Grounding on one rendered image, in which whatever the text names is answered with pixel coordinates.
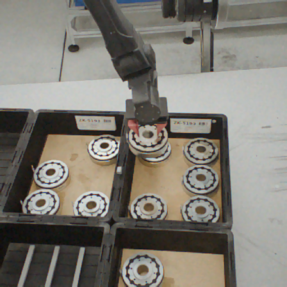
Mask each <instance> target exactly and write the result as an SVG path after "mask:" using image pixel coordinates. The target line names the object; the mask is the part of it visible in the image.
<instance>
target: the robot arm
mask: <svg viewBox="0 0 287 287"><path fill-rule="evenodd" d="M82 1H83V3H84V4H85V6H86V8H87V10H88V11H89V13H90V15H91V16H92V18H93V20H94V22H95V23H96V25H97V27H98V28H99V31H100V32H101V35H102V38H103V40H104V44H105V48H106V50H107V51H108V53H109V54H110V56H111V61H112V63H113V66H114V68H115V70H116V71H117V74H118V75H119V76H120V78H121V80H122V82H125V81H127V86H128V88H129V89H130V90H131V93H132V99H126V100H125V103H126V121H127V122H128V126H129V128H130V129H131V130H133V131H134V132H135V133H136V134H137V135H138V136H139V132H138V125H151V124H156V131H157V136H158V135H159V133H160V131H161V130H162V129H163V128H164V127H165V126H166V125H167V119H168V118H169V114H168V102H167V97H159V92H158V73H157V71H156V59H155V52H154V49H153V48H152V46H151V44H145V43H144V41H143V39H142V37H141V35H140V33H139V32H138V33H137V32H136V29H135V27H134V26H133V24H132V23H130V22H129V21H128V19H127V18H126V16H125V15H124V14H123V13H122V11H121V9H120V8H119V6H118V4H117V2H116V0H82Z"/></svg>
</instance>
